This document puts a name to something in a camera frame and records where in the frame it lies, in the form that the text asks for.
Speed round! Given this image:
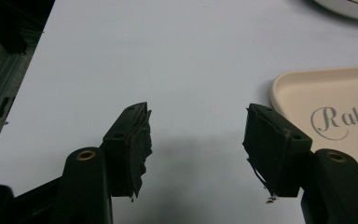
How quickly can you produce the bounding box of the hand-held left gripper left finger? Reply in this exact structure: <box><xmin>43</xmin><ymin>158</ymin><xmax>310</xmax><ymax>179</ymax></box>
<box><xmin>51</xmin><ymin>101</ymin><xmax>153</xmax><ymax>224</ymax></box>

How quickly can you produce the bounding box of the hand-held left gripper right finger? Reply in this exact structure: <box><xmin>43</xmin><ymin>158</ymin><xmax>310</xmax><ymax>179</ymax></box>
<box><xmin>241</xmin><ymin>103</ymin><xmax>358</xmax><ymax>224</ymax></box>

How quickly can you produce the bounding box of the beige plastic tray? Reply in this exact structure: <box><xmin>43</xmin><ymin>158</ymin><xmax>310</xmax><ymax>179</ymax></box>
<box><xmin>268</xmin><ymin>64</ymin><xmax>358</xmax><ymax>185</ymax></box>

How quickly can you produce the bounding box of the white round plate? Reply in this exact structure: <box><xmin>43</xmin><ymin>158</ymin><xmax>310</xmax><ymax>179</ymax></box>
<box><xmin>310</xmin><ymin>0</ymin><xmax>358</xmax><ymax>22</ymax></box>

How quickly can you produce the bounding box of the metal frame rail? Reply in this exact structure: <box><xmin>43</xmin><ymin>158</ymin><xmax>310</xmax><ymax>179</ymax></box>
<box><xmin>0</xmin><ymin>29</ymin><xmax>34</xmax><ymax>143</ymax></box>

